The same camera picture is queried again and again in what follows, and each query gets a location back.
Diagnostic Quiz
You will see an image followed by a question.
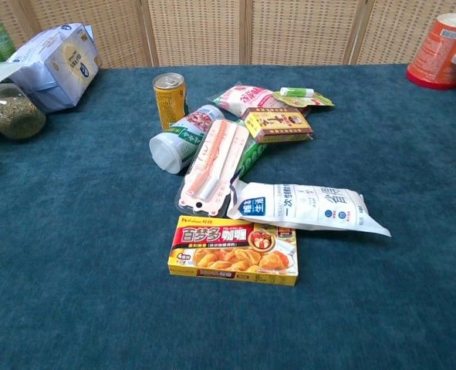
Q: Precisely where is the glass jar of grains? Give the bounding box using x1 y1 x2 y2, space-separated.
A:
0 82 47 140

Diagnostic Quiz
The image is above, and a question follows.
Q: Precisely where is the blue table cloth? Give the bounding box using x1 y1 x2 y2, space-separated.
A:
0 63 456 370

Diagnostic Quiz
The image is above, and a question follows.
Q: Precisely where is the orange cylindrical canister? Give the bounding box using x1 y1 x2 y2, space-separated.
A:
406 12 456 91

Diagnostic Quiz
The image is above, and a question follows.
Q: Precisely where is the yellow drink can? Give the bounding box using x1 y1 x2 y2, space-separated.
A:
152 72 187 132

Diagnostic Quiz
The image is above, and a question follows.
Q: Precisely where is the green lip balm card pack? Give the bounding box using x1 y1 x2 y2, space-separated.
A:
272 86 336 108

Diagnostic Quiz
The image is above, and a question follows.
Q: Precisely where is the woven folding screen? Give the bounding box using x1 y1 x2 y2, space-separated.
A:
0 0 456 69

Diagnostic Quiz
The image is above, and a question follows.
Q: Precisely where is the white green-labelled bottle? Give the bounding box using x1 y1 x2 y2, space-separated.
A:
148 104 226 175

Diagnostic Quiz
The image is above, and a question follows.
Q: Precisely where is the yellow curry box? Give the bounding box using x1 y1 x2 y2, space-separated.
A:
167 215 299 287

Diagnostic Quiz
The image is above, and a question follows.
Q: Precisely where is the pink white snack packet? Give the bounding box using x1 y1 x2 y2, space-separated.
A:
211 85 313 118

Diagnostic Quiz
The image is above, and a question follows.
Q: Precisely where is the pink toothbrush blister pack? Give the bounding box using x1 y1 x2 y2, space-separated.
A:
177 119 251 215

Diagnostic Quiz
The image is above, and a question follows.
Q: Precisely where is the green patterned package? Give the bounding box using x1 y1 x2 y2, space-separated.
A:
227 119 269 180

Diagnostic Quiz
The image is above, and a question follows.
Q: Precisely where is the white blue paper bag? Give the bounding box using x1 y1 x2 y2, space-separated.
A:
6 22 103 113

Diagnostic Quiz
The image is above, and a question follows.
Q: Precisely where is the yellow brown small box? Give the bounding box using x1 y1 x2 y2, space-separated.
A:
241 106 314 144

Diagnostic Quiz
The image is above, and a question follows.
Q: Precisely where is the white blue snack bag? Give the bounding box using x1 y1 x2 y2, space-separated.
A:
226 181 392 237

